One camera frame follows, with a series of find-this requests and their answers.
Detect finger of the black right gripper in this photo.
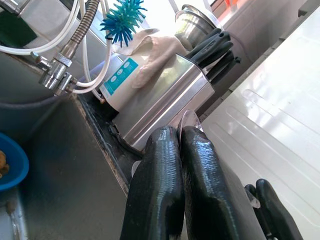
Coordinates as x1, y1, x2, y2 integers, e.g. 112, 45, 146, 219
256, 178, 304, 240
244, 184, 273, 240

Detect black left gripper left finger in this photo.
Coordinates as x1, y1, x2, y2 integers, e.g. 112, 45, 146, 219
119, 125, 186, 240

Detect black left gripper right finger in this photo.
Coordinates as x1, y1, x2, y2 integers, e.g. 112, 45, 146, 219
179, 125, 267, 240

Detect steel spoon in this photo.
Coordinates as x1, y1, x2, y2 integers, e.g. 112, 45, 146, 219
176, 109, 205, 135

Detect grey kitchen sink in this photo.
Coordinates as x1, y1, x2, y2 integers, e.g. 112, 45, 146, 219
0, 49, 131, 240

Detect steel kitchen faucet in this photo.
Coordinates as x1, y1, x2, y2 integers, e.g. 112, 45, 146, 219
0, 0, 28, 16

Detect steel knife block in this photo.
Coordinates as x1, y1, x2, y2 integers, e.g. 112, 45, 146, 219
112, 52, 216, 152

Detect beige cloth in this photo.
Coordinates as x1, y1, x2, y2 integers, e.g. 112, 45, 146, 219
113, 28, 191, 88

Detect blue plastic bowl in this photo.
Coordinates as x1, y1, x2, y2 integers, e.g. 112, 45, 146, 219
0, 132, 30, 192

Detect orange food scraps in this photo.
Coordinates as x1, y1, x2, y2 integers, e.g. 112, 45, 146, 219
0, 149, 10, 180

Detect stacked steel pot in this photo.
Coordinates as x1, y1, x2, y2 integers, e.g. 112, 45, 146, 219
174, 4, 221, 48

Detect blue bottle brush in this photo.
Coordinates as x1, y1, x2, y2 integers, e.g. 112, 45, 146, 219
99, 0, 148, 48

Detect dark green scrub sponge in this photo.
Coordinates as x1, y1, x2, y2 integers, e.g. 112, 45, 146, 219
0, 11, 38, 48

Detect black handled knife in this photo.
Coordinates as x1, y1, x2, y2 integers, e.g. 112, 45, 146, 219
191, 31, 231, 63
207, 56, 242, 85
197, 41, 235, 69
186, 27, 223, 60

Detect thin white hose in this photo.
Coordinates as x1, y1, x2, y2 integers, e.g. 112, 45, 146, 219
74, 0, 112, 95

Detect lavender hose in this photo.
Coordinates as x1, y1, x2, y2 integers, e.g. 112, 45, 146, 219
0, 94, 63, 118

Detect white looped hose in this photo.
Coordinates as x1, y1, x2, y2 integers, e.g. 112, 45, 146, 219
0, 0, 83, 56

